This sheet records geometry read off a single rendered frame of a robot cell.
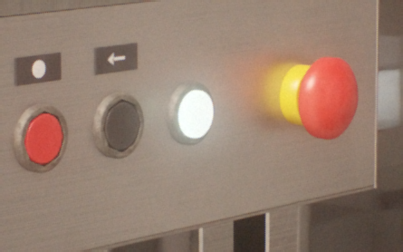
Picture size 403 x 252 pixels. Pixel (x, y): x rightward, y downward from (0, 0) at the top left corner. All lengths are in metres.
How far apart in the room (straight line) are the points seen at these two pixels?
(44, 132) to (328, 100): 0.17
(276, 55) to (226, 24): 0.04
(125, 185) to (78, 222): 0.03
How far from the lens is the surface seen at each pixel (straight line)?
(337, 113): 1.02
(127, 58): 0.94
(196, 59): 0.98
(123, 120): 0.94
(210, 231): 1.23
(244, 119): 1.01
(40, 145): 0.91
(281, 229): 1.28
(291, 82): 1.02
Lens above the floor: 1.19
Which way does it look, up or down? 9 degrees down
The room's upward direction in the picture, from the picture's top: straight up
